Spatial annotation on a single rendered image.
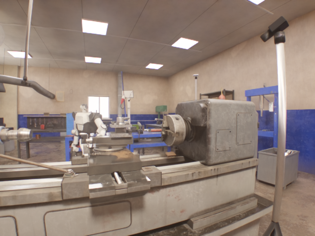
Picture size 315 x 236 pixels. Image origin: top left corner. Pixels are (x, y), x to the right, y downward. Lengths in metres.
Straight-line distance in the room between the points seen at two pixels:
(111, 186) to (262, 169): 2.86
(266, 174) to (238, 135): 1.98
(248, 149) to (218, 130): 0.39
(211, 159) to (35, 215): 1.13
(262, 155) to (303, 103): 1.68
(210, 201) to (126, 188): 0.73
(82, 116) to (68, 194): 1.58
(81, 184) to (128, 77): 7.92
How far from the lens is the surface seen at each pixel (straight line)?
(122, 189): 0.85
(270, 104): 4.07
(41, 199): 1.01
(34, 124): 5.51
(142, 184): 0.87
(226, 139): 1.34
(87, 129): 2.45
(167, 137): 1.31
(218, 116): 1.27
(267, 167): 3.29
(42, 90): 6.77
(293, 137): 4.50
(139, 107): 8.56
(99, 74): 8.46
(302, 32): 4.74
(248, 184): 1.65
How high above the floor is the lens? 1.21
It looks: 1 degrees down
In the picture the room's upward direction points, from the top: straight up
